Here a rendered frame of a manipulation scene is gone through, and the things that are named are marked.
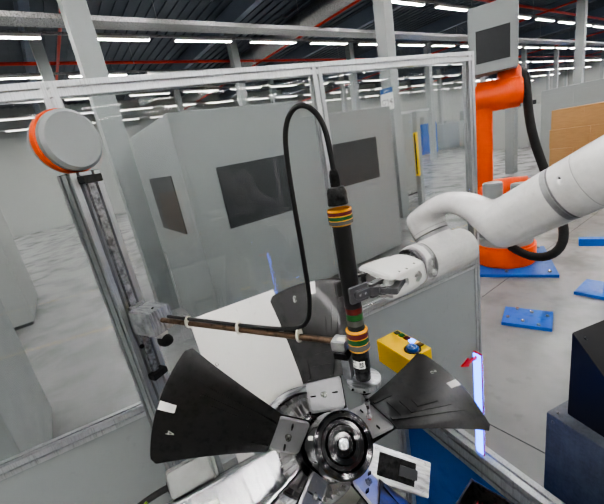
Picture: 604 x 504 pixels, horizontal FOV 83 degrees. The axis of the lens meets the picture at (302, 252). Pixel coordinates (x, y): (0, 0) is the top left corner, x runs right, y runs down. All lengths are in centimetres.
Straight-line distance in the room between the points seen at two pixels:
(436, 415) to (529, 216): 46
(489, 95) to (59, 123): 405
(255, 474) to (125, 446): 74
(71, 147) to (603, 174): 107
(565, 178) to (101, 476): 155
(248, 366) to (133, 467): 72
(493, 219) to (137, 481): 145
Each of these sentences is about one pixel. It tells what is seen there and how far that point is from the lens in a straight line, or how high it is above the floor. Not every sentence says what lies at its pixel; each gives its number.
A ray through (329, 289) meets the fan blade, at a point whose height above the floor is 143.
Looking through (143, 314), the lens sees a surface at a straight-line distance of 104.
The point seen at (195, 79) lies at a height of 202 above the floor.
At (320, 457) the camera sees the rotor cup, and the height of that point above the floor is 123.
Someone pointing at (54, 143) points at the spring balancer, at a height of 187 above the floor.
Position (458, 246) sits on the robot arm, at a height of 151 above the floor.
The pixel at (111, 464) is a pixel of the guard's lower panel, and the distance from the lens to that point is 156.
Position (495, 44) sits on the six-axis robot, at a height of 239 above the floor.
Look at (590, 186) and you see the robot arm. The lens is 61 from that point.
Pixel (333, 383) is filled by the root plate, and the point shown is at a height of 127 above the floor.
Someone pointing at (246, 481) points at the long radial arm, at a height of 112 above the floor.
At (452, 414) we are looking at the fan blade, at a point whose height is 115.
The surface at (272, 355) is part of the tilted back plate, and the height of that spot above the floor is 122.
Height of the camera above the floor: 176
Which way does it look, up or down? 17 degrees down
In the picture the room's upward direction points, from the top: 10 degrees counter-clockwise
